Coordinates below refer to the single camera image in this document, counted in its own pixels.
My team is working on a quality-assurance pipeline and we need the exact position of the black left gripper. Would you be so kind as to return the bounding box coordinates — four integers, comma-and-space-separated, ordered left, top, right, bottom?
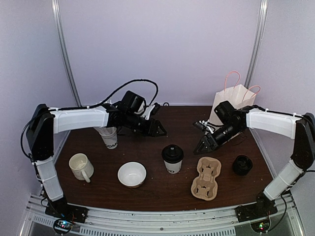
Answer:
125, 112, 167, 137

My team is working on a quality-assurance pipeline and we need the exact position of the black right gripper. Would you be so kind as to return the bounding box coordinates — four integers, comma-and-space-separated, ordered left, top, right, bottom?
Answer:
193, 122, 242, 155

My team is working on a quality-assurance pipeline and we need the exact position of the black coffee cup lid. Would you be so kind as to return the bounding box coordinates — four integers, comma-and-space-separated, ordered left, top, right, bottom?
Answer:
161, 144, 184, 164

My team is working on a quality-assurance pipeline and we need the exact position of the brown pulp cup carrier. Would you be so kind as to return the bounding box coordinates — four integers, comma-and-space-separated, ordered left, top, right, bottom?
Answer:
190, 157, 221, 201

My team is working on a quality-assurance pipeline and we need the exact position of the white paper coffee cup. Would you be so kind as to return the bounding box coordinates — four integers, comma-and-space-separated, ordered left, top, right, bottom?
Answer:
164, 158, 183, 174

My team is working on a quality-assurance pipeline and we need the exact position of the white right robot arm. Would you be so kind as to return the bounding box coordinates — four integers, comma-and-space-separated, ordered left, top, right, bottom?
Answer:
193, 100, 315, 217

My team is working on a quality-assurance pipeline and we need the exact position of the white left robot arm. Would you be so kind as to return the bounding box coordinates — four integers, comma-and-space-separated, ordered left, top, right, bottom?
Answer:
26, 90, 167, 218

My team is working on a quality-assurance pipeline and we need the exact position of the white paper takeout bag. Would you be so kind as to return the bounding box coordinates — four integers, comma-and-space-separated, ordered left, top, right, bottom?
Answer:
208, 71, 261, 126

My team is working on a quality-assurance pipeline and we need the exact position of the stack of black lids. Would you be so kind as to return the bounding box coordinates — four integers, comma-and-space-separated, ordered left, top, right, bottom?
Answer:
232, 155, 253, 176

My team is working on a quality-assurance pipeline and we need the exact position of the paper cup holding straws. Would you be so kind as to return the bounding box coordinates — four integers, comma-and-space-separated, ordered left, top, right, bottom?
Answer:
95, 127, 118, 149

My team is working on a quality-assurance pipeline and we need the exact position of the white ceramic bowl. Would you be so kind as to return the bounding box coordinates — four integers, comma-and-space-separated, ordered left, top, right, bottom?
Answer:
117, 162, 147, 188

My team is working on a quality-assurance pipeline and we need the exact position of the cream ceramic mug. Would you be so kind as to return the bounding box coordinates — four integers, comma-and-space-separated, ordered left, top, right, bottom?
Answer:
68, 153, 94, 183

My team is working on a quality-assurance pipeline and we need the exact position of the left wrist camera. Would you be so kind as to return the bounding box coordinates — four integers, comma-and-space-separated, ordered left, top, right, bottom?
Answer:
141, 103, 160, 120

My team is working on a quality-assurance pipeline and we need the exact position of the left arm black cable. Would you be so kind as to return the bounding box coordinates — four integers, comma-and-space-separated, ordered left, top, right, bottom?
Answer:
20, 78, 158, 160

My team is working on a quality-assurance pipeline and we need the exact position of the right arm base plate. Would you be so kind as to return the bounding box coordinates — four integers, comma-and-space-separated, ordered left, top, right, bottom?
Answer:
235, 203, 278, 223

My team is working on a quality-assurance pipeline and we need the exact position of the aluminium front table rail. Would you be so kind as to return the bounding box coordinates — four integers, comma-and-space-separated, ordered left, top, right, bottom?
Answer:
17, 194, 306, 236

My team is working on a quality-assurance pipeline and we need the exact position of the aluminium frame right post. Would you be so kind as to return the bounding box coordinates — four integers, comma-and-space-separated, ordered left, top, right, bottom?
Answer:
245, 0, 269, 88

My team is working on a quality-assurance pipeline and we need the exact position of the aluminium frame post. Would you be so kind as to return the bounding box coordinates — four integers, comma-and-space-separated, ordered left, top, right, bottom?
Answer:
51, 0, 82, 107
245, 0, 269, 88

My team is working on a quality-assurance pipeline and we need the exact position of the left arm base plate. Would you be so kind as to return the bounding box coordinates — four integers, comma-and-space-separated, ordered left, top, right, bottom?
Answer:
45, 203, 88, 223

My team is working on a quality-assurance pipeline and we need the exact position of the aluminium frame left post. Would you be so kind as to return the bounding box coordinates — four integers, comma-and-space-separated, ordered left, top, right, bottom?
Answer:
51, 0, 82, 107

